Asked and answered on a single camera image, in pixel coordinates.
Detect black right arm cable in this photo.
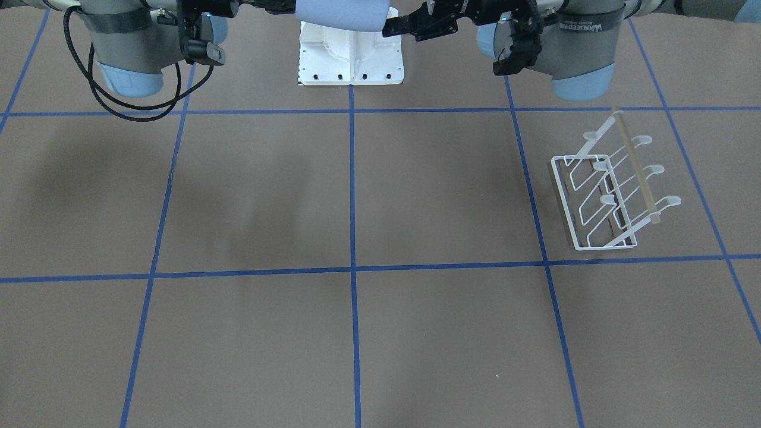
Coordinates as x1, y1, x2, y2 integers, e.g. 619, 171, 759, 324
62, 6, 216, 122

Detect light blue plastic cup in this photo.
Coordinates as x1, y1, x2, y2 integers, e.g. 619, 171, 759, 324
294, 1, 391, 32

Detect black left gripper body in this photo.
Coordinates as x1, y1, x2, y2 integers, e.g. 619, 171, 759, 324
423, 1, 539, 40

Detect white wire cup rack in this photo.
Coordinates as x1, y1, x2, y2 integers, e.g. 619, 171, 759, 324
549, 108, 682, 252

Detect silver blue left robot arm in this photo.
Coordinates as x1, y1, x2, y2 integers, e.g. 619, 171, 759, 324
382, 1, 759, 101

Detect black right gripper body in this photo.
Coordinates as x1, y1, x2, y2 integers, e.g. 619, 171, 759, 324
178, 0, 297, 18

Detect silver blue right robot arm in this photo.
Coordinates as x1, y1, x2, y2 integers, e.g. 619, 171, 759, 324
2, 1, 242, 97

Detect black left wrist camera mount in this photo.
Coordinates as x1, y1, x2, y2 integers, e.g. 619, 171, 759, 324
492, 17, 543, 76

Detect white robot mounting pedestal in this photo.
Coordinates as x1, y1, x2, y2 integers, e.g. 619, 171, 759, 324
297, 21, 405, 86

